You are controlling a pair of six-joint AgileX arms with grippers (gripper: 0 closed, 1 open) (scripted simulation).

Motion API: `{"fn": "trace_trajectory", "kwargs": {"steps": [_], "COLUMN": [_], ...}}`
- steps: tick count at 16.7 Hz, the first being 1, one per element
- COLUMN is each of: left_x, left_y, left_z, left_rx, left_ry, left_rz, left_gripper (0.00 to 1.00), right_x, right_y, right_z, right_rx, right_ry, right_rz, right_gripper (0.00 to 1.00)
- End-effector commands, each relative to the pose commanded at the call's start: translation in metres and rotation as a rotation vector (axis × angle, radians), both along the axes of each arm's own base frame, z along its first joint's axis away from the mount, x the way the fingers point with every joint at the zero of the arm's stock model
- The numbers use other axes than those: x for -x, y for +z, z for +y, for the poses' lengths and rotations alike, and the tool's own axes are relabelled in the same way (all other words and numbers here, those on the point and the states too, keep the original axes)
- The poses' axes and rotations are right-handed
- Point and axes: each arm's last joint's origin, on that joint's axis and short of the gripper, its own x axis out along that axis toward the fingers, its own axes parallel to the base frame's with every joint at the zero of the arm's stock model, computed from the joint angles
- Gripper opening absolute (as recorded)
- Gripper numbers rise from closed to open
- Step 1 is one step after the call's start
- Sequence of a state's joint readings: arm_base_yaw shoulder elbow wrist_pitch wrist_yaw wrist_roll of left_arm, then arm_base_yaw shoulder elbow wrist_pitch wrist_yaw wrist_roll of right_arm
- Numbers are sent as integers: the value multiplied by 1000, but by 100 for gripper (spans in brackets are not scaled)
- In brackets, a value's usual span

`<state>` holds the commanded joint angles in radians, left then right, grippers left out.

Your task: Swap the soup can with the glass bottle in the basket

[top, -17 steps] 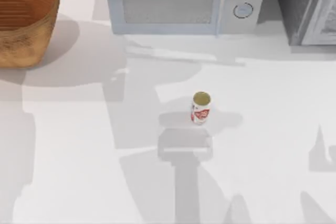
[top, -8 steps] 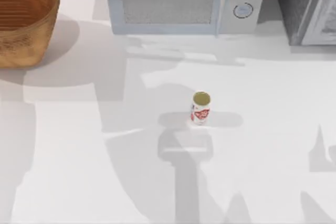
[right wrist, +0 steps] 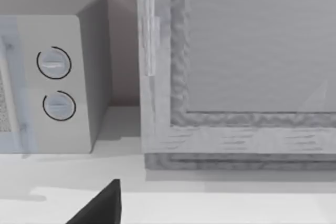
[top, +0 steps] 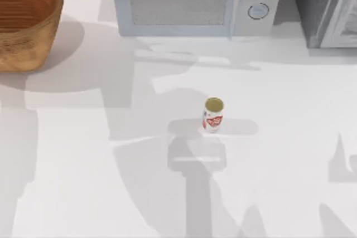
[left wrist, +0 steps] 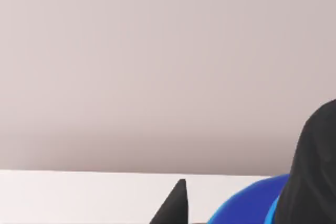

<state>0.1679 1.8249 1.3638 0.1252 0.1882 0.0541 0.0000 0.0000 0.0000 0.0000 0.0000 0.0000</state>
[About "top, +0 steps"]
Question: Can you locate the red and white can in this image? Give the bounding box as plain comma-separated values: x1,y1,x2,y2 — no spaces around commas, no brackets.
201,97,225,134

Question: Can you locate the brown wicker basket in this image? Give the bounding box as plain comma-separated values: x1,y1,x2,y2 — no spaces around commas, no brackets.
0,0,65,72

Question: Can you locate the round microwave knob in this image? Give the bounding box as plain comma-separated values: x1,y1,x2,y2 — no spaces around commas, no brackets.
247,2,270,21

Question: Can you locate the microwave door handle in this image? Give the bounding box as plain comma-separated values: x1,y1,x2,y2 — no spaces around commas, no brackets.
229,0,241,40

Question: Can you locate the microwave oven door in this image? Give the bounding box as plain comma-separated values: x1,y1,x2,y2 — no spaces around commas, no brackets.
110,0,243,37

